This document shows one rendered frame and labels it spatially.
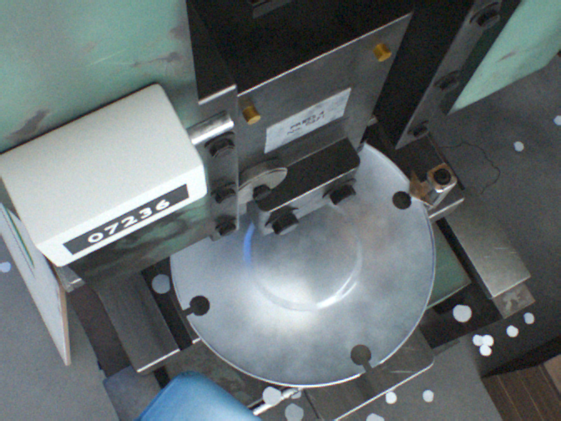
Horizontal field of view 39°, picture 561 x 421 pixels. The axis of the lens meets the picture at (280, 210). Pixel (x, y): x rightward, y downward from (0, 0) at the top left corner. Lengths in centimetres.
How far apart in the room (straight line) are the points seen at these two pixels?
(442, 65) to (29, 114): 31
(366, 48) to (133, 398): 59
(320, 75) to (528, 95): 138
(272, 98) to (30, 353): 122
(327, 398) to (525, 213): 103
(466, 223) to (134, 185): 79
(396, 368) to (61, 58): 64
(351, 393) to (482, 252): 30
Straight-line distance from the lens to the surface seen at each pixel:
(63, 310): 122
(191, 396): 44
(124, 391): 99
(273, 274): 84
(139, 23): 27
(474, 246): 104
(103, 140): 31
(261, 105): 52
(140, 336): 92
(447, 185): 89
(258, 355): 84
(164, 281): 93
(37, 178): 31
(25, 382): 168
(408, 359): 86
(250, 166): 63
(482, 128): 182
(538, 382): 142
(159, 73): 31
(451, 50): 52
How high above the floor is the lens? 162
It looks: 74 degrees down
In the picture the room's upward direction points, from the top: 10 degrees clockwise
